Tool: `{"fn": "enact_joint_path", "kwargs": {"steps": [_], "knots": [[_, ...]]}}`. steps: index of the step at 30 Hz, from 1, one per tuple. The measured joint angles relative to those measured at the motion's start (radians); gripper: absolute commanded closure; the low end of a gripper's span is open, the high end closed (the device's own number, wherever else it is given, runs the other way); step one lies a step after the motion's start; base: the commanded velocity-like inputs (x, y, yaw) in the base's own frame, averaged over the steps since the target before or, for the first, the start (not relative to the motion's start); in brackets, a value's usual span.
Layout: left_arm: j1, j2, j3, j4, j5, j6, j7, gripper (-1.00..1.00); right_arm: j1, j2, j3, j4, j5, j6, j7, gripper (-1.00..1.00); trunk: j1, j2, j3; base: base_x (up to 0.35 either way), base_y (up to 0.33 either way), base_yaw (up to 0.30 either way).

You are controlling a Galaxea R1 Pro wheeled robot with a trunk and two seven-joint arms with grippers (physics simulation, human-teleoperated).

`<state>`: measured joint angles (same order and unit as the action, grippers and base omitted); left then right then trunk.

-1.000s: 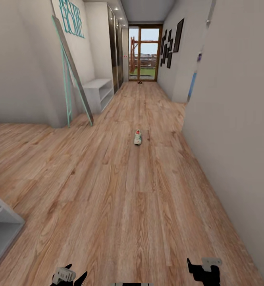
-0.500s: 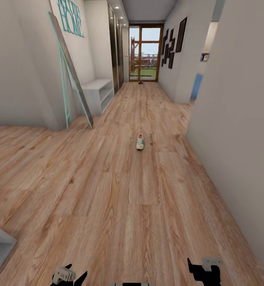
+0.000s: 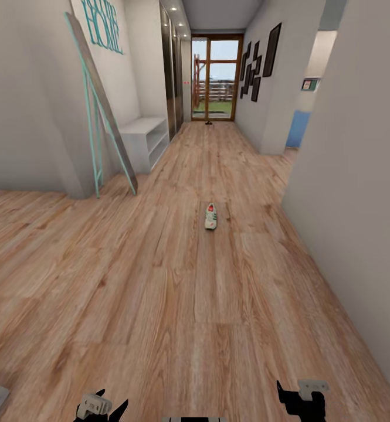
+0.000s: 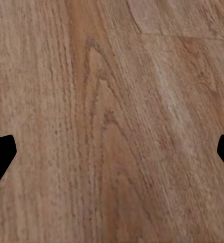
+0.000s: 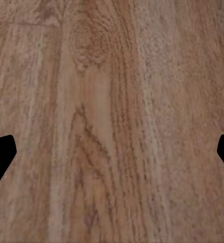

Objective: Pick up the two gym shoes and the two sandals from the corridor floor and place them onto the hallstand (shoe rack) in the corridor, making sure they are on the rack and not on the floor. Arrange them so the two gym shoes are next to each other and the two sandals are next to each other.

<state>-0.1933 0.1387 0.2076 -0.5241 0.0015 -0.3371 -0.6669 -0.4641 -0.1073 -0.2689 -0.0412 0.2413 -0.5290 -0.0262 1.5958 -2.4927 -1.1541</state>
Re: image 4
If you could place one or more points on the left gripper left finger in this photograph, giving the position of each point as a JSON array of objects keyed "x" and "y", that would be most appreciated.
[{"x": 8, "y": 151}]

